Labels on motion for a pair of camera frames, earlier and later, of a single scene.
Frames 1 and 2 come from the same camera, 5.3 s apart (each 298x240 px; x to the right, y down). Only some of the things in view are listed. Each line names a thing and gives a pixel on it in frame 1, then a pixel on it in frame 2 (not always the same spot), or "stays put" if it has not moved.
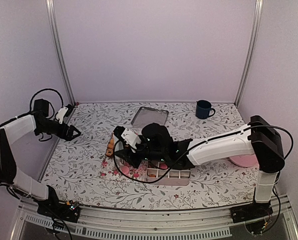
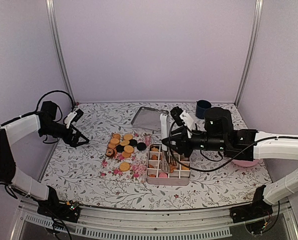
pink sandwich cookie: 125,169 → 162,175
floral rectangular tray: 115,169 stays put
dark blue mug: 202,109 stays put
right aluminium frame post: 252,51 stays put
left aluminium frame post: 51,6 stays put
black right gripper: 125,153 → 182,147
